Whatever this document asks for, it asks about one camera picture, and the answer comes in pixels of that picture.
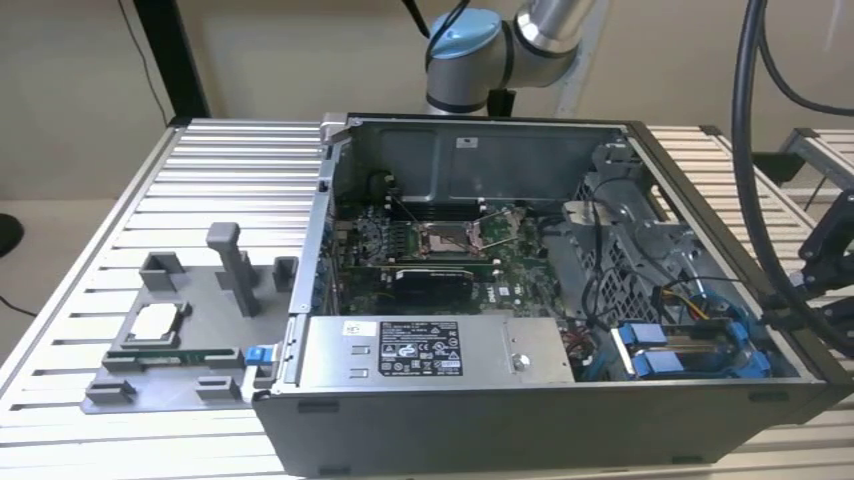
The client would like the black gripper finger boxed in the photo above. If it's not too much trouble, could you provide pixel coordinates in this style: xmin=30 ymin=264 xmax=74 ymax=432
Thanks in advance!
xmin=789 ymin=191 xmax=854 ymax=302
xmin=814 ymin=298 xmax=854 ymax=361

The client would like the grey metal disk bay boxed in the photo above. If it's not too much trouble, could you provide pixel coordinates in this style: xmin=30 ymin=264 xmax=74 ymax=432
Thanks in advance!
xmin=542 ymin=169 xmax=770 ymax=382

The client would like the aluminium slat side table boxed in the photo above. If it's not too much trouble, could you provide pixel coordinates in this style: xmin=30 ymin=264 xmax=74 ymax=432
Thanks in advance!
xmin=777 ymin=127 xmax=854 ymax=202

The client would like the green motherboard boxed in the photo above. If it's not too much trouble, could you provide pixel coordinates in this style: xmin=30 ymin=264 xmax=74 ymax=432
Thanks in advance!
xmin=330 ymin=199 xmax=569 ymax=317

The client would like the CPU socket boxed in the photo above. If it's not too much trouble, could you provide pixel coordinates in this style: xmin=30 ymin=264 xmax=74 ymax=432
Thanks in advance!
xmin=411 ymin=219 xmax=487 ymax=260

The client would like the open dark grey PC case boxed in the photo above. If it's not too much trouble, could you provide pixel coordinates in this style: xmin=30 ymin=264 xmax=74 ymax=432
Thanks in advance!
xmin=251 ymin=112 xmax=854 ymax=479

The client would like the black graphics card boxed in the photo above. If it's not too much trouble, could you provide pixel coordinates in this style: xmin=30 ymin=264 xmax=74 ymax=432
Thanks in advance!
xmin=390 ymin=268 xmax=478 ymax=307

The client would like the silver power supply unit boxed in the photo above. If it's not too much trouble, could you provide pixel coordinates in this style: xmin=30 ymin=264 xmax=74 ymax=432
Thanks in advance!
xmin=296 ymin=315 xmax=577 ymax=389

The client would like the blue case latch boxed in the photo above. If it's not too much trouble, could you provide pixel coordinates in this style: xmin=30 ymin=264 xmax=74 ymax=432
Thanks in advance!
xmin=243 ymin=345 xmax=278 ymax=369

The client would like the grey parts rack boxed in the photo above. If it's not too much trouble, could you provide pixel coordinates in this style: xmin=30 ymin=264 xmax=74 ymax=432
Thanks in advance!
xmin=80 ymin=222 xmax=300 ymax=416

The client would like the green RAM stick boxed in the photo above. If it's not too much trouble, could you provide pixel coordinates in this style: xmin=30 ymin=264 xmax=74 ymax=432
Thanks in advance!
xmin=110 ymin=348 xmax=242 ymax=366

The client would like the silver CPU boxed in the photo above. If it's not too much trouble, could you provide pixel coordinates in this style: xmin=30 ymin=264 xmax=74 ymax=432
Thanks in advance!
xmin=128 ymin=303 xmax=183 ymax=342

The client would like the black round base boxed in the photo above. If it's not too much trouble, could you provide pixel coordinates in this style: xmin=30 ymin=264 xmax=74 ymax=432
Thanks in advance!
xmin=0 ymin=213 xmax=27 ymax=259

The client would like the yellow and black power wire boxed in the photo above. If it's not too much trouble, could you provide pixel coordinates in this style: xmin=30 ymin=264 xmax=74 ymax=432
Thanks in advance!
xmin=655 ymin=278 xmax=730 ymax=325

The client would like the red wire bundle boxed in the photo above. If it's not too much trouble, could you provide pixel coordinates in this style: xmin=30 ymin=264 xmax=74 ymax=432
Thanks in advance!
xmin=562 ymin=327 xmax=597 ymax=367

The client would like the black cable behind arm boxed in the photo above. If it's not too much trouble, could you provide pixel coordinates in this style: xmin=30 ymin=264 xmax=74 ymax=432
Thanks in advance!
xmin=398 ymin=0 xmax=471 ymax=52

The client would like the thin black wall cable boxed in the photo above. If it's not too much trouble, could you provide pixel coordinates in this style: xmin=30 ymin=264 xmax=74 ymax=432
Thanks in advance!
xmin=118 ymin=0 xmax=172 ymax=127

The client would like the black upright post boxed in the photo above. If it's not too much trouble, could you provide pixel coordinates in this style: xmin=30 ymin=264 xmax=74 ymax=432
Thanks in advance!
xmin=131 ymin=0 xmax=212 ymax=119

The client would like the thin black floor cable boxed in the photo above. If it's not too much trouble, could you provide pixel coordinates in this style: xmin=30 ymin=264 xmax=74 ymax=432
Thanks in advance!
xmin=0 ymin=294 xmax=39 ymax=319

